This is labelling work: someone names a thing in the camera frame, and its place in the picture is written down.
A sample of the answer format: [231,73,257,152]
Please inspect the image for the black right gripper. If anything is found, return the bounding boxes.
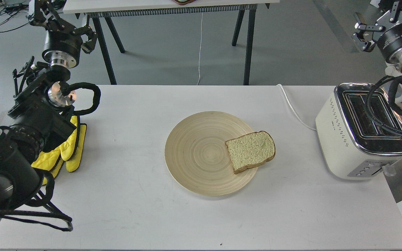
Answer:
[352,23,402,65]

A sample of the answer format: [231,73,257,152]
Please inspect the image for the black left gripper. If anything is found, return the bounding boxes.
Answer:
[28,0,98,57]

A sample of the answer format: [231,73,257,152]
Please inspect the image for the slice of white bread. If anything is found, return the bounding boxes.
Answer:
[225,131,276,175]

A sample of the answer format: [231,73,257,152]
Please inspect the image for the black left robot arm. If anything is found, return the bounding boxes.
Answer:
[0,0,101,231]

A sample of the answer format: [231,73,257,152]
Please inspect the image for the cream and chrome toaster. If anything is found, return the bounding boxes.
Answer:
[315,83,402,181]

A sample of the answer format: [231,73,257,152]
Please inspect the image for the white background table black legs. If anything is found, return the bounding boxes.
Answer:
[63,0,274,85]

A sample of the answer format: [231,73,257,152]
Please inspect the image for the brown object on background table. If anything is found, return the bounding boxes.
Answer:
[173,0,196,5]

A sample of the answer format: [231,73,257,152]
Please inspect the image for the yellow oven mitt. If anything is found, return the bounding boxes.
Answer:
[31,116,87,178]

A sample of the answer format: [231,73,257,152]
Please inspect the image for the round bamboo plate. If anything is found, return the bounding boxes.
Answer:
[164,111,258,197]

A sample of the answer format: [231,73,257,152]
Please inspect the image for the white toaster power cord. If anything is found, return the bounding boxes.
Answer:
[276,84,317,132]

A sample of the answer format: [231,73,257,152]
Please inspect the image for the white hanging cable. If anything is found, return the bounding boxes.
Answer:
[197,13,203,85]

